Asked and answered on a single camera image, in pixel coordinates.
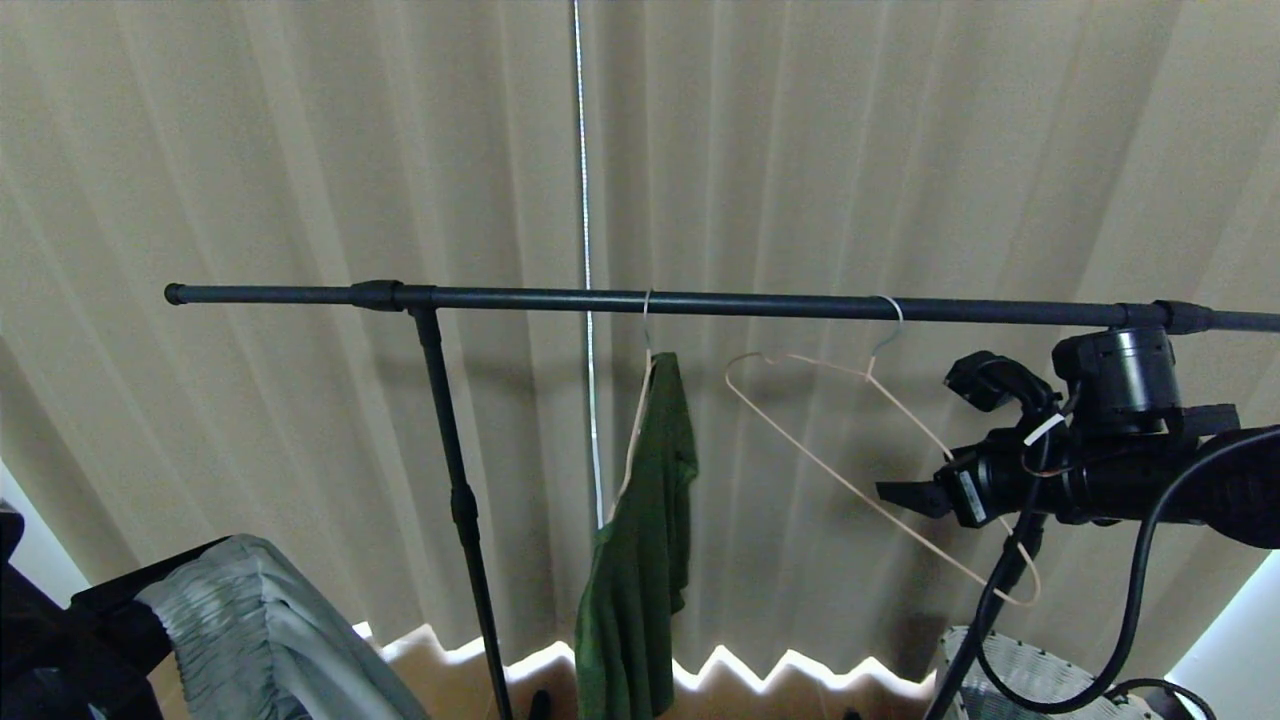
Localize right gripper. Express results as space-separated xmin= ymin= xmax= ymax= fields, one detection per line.
xmin=935 ymin=428 xmax=1091 ymax=529

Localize pink clothes hanger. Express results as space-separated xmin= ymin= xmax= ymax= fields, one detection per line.
xmin=610 ymin=290 xmax=661 ymax=521
xmin=725 ymin=296 xmax=1043 ymax=608

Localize black clothes rack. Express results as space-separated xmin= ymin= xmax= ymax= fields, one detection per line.
xmin=165 ymin=280 xmax=1280 ymax=720

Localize beige curtain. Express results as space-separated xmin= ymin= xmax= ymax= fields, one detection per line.
xmin=0 ymin=0 xmax=1280 ymax=691

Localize pale grey shorts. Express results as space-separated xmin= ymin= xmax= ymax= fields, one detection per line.
xmin=135 ymin=535 xmax=431 ymax=720

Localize green printed T-shirt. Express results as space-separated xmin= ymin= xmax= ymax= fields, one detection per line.
xmin=575 ymin=352 xmax=701 ymax=720

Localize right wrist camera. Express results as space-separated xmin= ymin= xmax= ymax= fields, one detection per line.
xmin=945 ymin=350 xmax=1061 ymax=433

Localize white laundry basket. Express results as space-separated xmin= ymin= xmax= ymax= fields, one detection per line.
xmin=935 ymin=625 xmax=1161 ymax=720

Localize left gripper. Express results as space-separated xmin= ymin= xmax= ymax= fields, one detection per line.
xmin=0 ymin=560 xmax=176 ymax=720

